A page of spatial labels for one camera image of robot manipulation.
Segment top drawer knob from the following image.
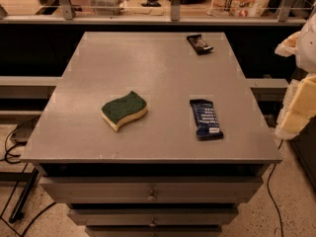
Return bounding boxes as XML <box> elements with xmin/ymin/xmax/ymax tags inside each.
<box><xmin>147</xmin><ymin>191</ymin><xmax>157</xmax><ymax>201</ymax></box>

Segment black cable right floor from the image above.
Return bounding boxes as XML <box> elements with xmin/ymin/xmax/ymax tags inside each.
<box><xmin>266</xmin><ymin>138</ymin><xmax>285</xmax><ymax>237</ymax></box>

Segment grey power box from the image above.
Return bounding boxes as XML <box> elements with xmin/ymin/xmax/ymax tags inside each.
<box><xmin>10</xmin><ymin>118</ymin><xmax>39</xmax><ymax>143</ymax></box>

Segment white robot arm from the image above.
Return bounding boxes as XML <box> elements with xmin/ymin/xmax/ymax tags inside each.
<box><xmin>275</xmin><ymin>15</ymin><xmax>316</xmax><ymax>140</ymax></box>

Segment grey drawer cabinet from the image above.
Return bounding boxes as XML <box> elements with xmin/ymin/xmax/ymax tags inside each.
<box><xmin>22</xmin><ymin>33</ymin><xmax>281</xmax><ymax>237</ymax></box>

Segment black cables left floor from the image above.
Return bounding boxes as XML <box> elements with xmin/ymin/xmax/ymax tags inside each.
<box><xmin>0</xmin><ymin>116</ymin><xmax>57</xmax><ymax>237</ymax></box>

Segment drawer knob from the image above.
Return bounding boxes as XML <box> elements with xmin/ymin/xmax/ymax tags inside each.
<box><xmin>148</xmin><ymin>217</ymin><xmax>157</xmax><ymax>227</ymax></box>
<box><xmin>147</xmin><ymin>191</ymin><xmax>157</xmax><ymax>201</ymax></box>

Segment blue wrapped snack bar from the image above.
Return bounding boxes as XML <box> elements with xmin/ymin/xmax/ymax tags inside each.
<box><xmin>190</xmin><ymin>99</ymin><xmax>223</xmax><ymax>140</ymax></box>

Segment metal railing frame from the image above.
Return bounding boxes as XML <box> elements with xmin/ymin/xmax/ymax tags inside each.
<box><xmin>0</xmin><ymin>0</ymin><xmax>316</xmax><ymax>26</ymax></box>

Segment colourful snack bag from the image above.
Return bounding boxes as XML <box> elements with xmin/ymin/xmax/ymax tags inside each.
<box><xmin>207</xmin><ymin>0</ymin><xmax>270</xmax><ymax>17</ymax></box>

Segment green and yellow sponge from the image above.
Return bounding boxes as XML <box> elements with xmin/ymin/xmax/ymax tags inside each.
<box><xmin>101</xmin><ymin>91</ymin><xmax>147</xmax><ymax>131</ymax></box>

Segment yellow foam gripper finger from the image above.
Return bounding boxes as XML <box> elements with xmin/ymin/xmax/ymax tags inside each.
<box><xmin>275</xmin><ymin>32</ymin><xmax>300</xmax><ymax>57</ymax></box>
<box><xmin>275</xmin><ymin>73</ymin><xmax>316</xmax><ymax>140</ymax></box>

